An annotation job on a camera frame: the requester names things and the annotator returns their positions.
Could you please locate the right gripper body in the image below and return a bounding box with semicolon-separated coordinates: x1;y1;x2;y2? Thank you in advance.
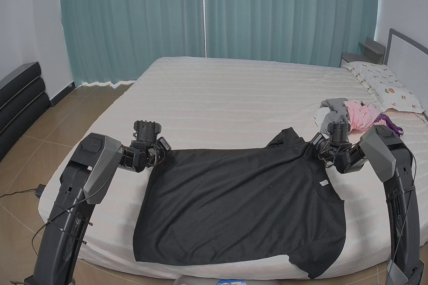
310;133;339;161

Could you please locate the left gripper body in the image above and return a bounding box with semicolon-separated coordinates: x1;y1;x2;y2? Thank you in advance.
142;136;172;168

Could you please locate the black T-shirt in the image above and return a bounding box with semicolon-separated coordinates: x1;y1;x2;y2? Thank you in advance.
133;127;346;280

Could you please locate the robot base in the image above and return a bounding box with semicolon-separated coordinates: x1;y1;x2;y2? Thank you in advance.
174;275;278;285

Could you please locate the bed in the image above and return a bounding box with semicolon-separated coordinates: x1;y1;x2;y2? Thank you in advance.
37;28;428;279

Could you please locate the grey garment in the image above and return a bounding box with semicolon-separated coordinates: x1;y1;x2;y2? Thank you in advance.
319;97;350;134

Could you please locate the pink garment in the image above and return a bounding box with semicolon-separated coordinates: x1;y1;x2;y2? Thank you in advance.
344;101;382;132

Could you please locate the purple garment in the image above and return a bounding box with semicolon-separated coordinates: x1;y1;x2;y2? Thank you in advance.
373;113;404;138

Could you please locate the white printed pillow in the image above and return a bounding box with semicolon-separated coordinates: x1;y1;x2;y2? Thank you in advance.
343;61;425;114

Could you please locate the grey bedside table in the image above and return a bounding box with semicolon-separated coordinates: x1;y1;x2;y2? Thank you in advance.
341;37;386;68

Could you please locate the blue-green curtain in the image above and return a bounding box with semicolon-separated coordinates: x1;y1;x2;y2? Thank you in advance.
60;0;206;87
203;0;381;66

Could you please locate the black chest of drawers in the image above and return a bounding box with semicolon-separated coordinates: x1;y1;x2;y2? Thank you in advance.
0;61;51;161

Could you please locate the black cable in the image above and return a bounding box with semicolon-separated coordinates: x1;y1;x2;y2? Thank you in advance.
0;188;37;199

